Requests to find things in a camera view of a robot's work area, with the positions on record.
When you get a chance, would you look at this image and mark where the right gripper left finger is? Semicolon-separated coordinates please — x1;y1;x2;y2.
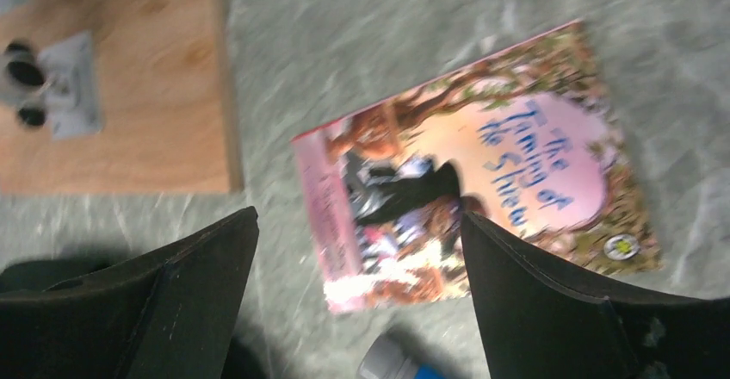
1;207;259;378

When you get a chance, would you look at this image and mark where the small pink card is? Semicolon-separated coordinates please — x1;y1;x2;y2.
292;21;662;314

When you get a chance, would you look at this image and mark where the small blue capped bottle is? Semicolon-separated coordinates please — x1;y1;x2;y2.
356;334;445;379

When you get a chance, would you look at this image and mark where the wooden base board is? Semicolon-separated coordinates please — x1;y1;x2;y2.
1;0;244;195

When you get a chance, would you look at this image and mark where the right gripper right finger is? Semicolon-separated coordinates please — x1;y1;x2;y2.
461;213;729;379

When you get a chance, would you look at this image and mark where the metal stand bracket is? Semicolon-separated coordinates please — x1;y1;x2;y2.
1;30;103;140

